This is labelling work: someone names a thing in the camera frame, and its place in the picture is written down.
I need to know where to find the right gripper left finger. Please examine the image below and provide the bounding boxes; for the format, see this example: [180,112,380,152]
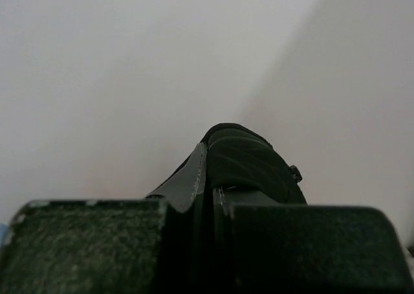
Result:
[0,141,208,294]

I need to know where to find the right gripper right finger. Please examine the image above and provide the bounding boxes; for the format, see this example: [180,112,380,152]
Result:
[212,189,413,293]

